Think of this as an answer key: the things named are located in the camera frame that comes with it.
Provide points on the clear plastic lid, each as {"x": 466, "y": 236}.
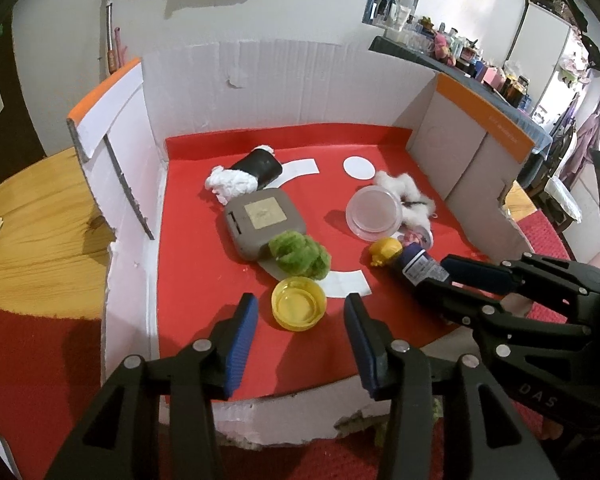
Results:
{"x": 375, "y": 210}

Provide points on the small yellow toy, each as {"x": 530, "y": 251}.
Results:
{"x": 386, "y": 250}

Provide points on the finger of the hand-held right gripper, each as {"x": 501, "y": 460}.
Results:
{"x": 450, "y": 300}
{"x": 480, "y": 274}

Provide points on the row of cosmetics bottles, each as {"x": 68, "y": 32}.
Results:
{"x": 465, "y": 49}

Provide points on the black roll with white cloth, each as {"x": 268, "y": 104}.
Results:
{"x": 260, "y": 165}

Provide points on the person's right hand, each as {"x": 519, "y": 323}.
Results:
{"x": 552, "y": 430}

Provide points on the grey plastic case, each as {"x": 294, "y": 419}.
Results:
{"x": 250, "y": 247}

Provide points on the pink box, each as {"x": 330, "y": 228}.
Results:
{"x": 492, "y": 77}

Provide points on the white cardboard box orange edges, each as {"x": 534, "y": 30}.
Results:
{"x": 280, "y": 90}

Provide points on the green fuzzy item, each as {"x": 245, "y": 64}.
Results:
{"x": 380, "y": 432}

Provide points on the pink plush toy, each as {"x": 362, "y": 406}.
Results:
{"x": 442, "y": 47}

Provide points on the yellow plastic lid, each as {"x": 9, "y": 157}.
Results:
{"x": 297, "y": 305}

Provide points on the red paper sheet white shapes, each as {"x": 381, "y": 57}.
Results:
{"x": 190, "y": 240}

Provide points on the pink stick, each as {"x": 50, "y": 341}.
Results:
{"x": 119, "y": 52}

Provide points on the blue bottle white label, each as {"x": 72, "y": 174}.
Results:
{"x": 420, "y": 265}

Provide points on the white plastic bag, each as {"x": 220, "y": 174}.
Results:
{"x": 565, "y": 200}

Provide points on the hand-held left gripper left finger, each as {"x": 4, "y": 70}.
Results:
{"x": 237, "y": 345}

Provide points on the green fluffy scrunchie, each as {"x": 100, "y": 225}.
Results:
{"x": 300, "y": 255}

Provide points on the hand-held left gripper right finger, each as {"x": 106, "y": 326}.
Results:
{"x": 362, "y": 345}

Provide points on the purple curtain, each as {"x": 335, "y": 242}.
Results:
{"x": 587, "y": 137}

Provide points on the dark dresser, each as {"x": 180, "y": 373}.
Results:
{"x": 480, "y": 96}

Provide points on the tall mirror ornate frame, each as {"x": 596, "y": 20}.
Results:
{"x": 545, "y": 45}

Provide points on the dark hanging cloth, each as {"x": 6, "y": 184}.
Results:
{"x": 595, "y": 54}

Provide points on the red knit cloth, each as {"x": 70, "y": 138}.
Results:
{"x": 25, "y": 370}

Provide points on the metal pole orange tip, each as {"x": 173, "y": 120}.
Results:
{"x": 110, "y": 25}

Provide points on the white fluffy scrunchie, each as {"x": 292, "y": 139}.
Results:
{"x": 397, "y": 182}

